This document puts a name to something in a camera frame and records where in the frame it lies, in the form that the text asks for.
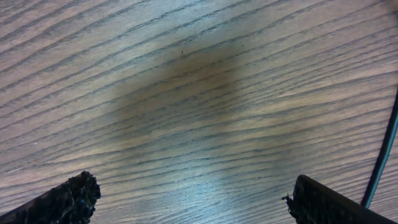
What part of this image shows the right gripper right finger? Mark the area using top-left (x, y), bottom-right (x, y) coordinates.
top-left (282, 175), bottom-right (397, 224)

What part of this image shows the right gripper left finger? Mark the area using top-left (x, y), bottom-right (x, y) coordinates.
top-left (1, 171), bottom-right (101, 224)

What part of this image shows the black USB charging cable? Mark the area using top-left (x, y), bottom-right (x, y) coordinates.
top-left (360, 88), bottom-right (398, 208)

